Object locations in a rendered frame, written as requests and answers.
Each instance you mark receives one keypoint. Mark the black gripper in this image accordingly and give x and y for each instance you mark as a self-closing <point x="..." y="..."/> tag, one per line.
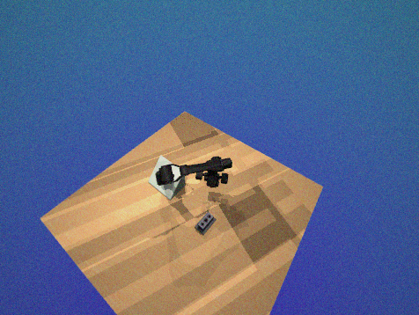
<point x="224" y="177"/>

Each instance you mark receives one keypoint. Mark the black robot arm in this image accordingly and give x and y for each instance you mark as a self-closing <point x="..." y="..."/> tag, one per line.
<point x="216" y="164"/>

